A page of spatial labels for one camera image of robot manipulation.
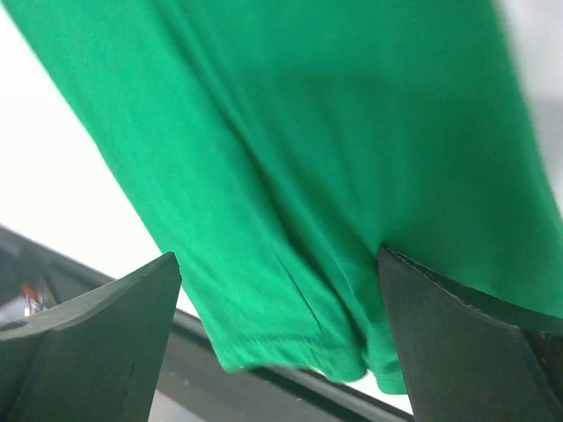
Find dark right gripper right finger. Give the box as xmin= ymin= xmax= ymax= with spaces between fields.
xmin=377 ymin=248 xmax=562 ymax=421

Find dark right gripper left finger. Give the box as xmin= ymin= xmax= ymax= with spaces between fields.
xmin=1 ymin=252 xmax=181 ymax=421

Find green t shirt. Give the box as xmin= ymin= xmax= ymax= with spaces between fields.
xmin=4 ymin=1 xmax=562 ymax=395

